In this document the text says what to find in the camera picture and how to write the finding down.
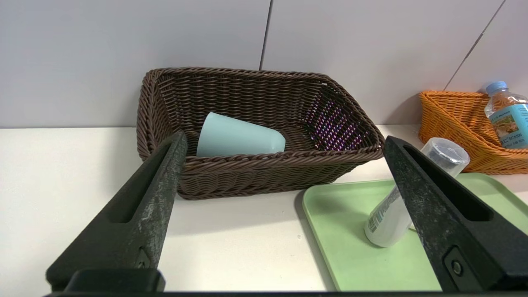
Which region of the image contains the small translucent spray bottle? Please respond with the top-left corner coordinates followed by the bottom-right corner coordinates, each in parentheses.
top-left (364, 137), bottom-right (470, 248)

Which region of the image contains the light green plastic tray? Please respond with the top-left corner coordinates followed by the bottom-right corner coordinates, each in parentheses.
top-left (302, 172), bottom-right (528, 292)

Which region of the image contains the blue-grey plastic cup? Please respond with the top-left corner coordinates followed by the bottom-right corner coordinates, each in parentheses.
top-left (196, 112), bottom-right (286, 158)

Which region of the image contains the water bottle with blue label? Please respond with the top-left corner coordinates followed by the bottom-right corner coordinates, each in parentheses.
top-left (484, 81), bottom-right (528, 150)

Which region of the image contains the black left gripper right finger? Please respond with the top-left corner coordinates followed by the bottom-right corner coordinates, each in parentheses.
top-left (383, 136), bottom-right (528, 292)

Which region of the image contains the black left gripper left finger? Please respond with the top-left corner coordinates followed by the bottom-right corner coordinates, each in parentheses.
top-left (45, 131), bottom-right (189, 292)

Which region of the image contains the dark brown wicker basket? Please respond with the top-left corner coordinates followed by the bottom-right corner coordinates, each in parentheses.
top-left (136, 67), bottom-right (385, 200)

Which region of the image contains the orange wicker basket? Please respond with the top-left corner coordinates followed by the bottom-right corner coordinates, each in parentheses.
top-left (419, 90), bottom-right (528, 175)

